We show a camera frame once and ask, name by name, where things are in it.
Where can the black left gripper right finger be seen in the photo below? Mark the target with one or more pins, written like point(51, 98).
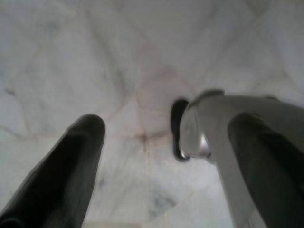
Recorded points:
point(266, 171)

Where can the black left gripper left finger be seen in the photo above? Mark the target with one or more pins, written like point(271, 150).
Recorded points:
point(61, 171)

